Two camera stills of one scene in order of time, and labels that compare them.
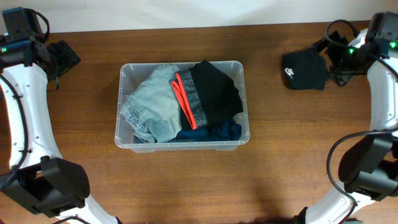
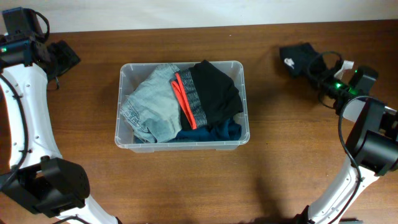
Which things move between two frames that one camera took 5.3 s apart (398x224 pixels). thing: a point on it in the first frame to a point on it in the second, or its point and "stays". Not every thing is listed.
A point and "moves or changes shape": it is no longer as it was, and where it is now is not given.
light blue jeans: (153, 108) stays
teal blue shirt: (226, 130) stays
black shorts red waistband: (207, 96) stays
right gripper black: (341, 77) to (322, 83)
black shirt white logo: (305, 70) moves or changes shape
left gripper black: (62, 57) stays
